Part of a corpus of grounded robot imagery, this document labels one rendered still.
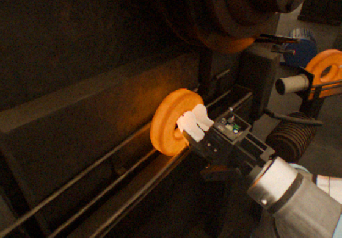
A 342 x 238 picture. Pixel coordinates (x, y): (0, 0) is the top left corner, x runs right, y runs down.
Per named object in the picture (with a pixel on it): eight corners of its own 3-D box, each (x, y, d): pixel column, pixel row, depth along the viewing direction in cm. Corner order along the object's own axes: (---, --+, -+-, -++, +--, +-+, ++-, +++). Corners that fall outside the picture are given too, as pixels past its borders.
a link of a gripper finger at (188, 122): (180, 95, 52) (214, 121, 49) (174, 114, 56) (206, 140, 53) (170, 101, 50) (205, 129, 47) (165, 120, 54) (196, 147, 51)
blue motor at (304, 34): (277, 69, 252) (286, 36, 233) (279, 50, 296) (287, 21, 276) (311, 75, 242) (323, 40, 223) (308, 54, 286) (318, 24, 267)
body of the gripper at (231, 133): (228, 107, 50) (281, 146, 45) (214, 133, 56) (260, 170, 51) (206, 125, 45) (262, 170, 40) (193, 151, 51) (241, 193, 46)
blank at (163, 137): (143, 112, 49) (155, 119, 47) (192, 75, 57) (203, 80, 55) (155, 162, 58) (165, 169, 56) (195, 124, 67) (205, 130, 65)
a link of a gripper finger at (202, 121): (189, 90, 54) (223, 115, 51) (183, 108, 58) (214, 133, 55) (180, 95, 52) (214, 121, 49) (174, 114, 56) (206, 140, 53)
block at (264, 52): (229, 111, 92) (240, 49, 79) (240, 102, 97) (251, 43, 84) (256, 123, 86) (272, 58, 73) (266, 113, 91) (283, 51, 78)
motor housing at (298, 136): (241, 216, 118) (266, 129, 88) (262, 188, 131) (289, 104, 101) (267, 235, 110) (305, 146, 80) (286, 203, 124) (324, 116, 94)
